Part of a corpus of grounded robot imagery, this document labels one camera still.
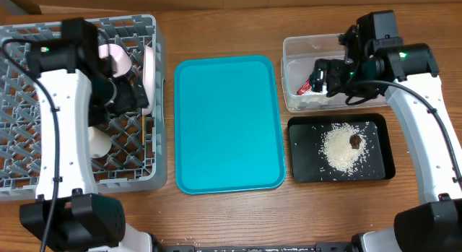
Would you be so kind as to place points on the brown food scrap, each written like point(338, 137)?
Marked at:
point(355, 141)

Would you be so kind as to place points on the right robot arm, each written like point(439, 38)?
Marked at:
point(412, 87)

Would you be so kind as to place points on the large white round plate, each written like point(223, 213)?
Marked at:
point(149, 79)

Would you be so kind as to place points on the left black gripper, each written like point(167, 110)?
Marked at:
point(134, 97)

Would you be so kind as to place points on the black waste tray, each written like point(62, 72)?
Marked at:
point(306, 162)

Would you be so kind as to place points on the white tissue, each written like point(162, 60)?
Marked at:
point(315, 97)

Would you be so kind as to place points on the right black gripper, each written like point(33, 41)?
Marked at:
point(331, 70)

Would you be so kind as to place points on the pile of white rice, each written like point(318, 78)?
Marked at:
point(339, 161)

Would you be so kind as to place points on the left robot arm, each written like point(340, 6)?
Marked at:
point(78, 88)

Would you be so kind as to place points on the red snack wrapper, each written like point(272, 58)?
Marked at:
point(306, 87)

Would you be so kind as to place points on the teal plastic serving tray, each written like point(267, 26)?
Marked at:
point(228, 133)

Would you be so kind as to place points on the small white bowl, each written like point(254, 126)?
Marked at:
point(120, 60)

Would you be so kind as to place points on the wooden chopstick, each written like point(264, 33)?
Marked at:
point(143, 129)

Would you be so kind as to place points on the clear plastic waste bin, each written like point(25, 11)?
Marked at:
point(298, 60)

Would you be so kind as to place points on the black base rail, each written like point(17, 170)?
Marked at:
point(318, 247)

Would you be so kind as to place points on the white cup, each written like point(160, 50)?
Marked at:
point(100, 143)

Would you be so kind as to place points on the grey plastic dish rack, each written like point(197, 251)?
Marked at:
point(129, 165)

